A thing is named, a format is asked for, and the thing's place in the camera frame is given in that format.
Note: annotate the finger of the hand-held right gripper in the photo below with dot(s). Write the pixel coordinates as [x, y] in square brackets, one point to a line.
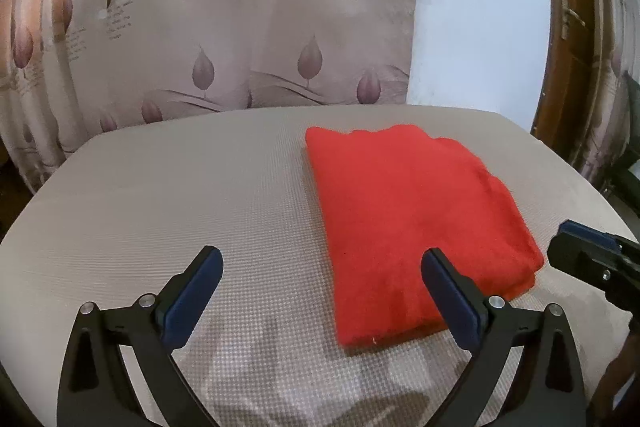
[587, 232]
[585, 264]

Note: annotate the red small garment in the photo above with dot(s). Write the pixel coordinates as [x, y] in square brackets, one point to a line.
[415, 227]

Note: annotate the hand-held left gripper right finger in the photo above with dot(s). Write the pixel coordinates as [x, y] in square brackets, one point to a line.
[452, 302]

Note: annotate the brown wooden door frame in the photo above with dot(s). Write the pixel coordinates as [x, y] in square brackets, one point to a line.
[562, 72]

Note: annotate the metal door latch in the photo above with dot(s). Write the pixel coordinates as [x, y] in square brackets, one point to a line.
[567, 17]

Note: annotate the pink leaf print curtain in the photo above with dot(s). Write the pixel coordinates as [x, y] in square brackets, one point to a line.
[225, 32]

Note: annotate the pale patterned door curtain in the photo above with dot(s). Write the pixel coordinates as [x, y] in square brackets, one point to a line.
[607, 32]

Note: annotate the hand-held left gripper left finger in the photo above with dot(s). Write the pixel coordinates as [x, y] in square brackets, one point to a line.
[192, 302]

